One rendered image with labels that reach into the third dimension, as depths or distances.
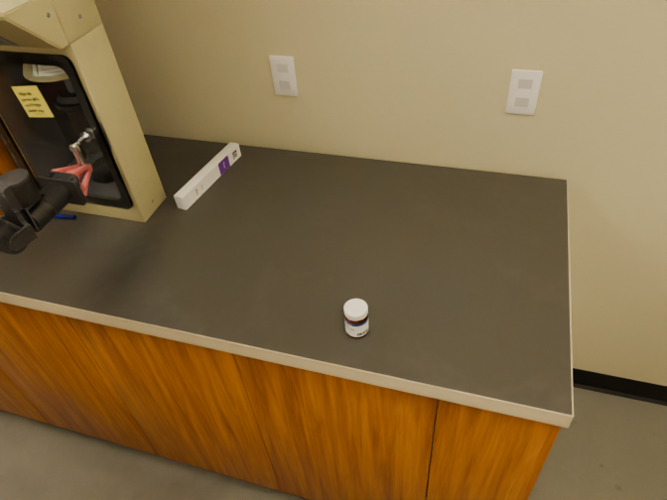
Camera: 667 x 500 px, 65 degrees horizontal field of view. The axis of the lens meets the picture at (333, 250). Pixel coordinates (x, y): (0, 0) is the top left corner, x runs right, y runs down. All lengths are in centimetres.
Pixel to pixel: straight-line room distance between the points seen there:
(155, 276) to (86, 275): 17
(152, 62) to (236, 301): 84
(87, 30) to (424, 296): 90
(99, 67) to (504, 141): 100
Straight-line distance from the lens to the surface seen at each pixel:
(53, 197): 125
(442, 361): 104
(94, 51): 129
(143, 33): 169
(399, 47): 140
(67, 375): 175
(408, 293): 114
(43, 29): 119
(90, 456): 223
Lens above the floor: 179
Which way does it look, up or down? 43 degrees down
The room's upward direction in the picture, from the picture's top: 6 degrees counter-clockwise
